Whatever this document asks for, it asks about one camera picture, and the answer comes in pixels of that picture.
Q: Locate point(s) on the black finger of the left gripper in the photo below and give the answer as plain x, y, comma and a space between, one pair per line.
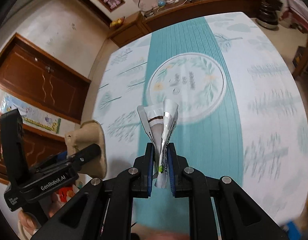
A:
77, 160

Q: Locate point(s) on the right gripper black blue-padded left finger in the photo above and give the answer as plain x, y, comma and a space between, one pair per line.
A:
103, 210

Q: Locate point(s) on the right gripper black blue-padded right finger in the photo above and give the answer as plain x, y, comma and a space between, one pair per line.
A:
218, 208

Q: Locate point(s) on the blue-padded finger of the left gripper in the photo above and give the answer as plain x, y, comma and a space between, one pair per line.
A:
50, 161

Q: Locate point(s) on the silver torn sachet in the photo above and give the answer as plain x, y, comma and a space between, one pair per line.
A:
159, 122

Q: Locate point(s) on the person left hand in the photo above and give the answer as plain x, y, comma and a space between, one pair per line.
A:
28, 222

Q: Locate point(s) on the brown wooden door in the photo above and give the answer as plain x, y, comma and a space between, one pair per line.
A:
34, 76

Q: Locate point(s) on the white teal patterned tablecloth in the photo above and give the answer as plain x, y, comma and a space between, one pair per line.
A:
240, 111

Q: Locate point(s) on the fruit bowl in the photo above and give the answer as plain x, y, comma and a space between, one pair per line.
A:
117, 23

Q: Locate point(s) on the pink dumbbells in niche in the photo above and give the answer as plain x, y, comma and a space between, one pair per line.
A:
113, 3

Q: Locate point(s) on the wooden tv cabinet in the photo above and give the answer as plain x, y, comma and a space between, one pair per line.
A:
137, 25

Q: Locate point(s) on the stacked dark pots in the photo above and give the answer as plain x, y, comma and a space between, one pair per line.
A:
267, 16

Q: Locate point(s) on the pink cloth side table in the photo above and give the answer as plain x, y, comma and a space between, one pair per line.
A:
298, 12

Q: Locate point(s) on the children wall poster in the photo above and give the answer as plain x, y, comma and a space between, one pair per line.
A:
32, 116

